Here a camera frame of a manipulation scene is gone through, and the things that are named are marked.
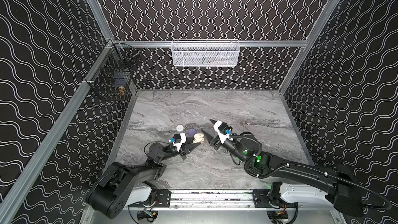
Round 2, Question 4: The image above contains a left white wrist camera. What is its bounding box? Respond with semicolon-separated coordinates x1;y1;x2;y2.
169;133;187;152

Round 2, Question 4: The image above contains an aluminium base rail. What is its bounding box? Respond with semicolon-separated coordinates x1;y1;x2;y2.
83;189;338;212

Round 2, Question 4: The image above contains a purple round charging case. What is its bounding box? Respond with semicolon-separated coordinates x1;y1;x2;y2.
188;128;197;136

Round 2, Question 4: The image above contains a small brass object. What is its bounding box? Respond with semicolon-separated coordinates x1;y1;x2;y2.
119;86;125;96

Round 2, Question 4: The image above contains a beige charging case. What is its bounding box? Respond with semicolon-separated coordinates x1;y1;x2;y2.
193;133;205;143

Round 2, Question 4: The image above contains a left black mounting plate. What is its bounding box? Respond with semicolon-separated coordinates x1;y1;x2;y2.
127;189;172;208

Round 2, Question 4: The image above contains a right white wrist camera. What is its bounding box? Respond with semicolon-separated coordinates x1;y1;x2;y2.
214;122;233;144

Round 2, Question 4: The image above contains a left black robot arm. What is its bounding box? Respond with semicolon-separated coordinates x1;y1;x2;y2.
86;139;201;219

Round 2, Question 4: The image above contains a white round charging case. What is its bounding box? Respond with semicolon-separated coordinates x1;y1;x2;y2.
176;124;184;132

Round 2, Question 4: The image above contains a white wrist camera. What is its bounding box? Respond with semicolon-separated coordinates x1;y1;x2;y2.
169;133;187;152
214;122;233;144

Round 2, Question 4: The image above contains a white wire mesh basket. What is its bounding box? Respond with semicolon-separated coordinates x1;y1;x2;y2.
171;39;240;67

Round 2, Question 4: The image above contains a black mounting plate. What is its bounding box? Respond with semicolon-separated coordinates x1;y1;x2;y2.
252;190;295;209
127;189;172;208

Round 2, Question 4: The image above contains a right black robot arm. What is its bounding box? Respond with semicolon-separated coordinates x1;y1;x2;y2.
203;120;392;217

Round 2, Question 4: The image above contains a black wire basket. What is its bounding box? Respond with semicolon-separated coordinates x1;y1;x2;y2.
89;44;142;102

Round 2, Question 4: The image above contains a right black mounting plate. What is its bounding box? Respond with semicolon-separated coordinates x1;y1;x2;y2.
252;190;295;209

